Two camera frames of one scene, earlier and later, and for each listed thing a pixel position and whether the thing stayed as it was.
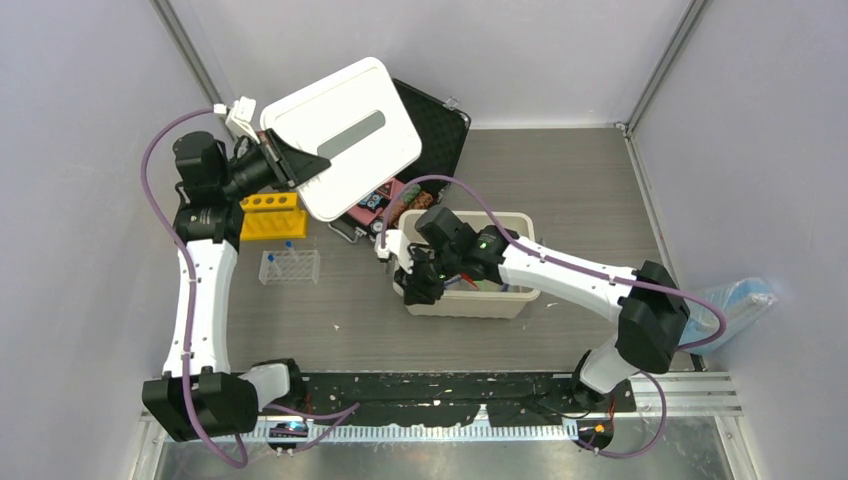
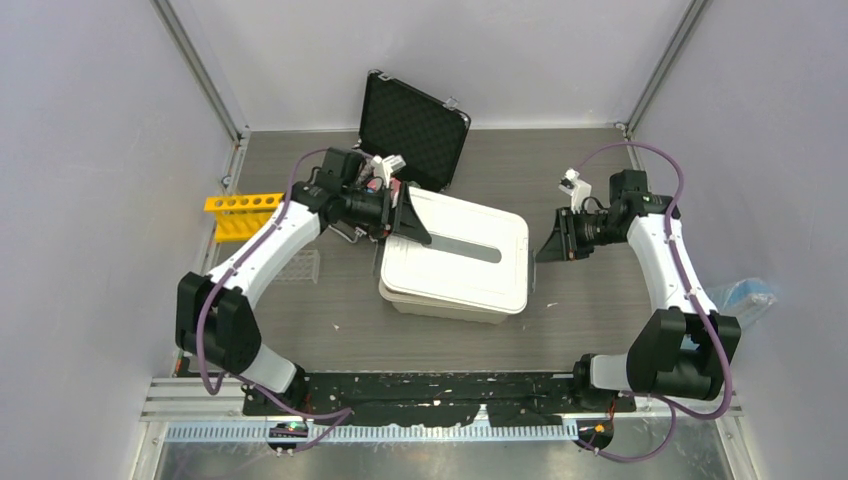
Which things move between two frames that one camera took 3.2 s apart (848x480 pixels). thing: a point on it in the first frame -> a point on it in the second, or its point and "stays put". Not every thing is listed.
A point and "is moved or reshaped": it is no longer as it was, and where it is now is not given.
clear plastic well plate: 290,267 stays put
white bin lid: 356,120 is moved or reshaped
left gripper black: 289,167 -> 401,218
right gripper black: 422,293 -> 564,243
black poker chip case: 440,126 stays put
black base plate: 522,399 stays put
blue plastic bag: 743,301 stays put
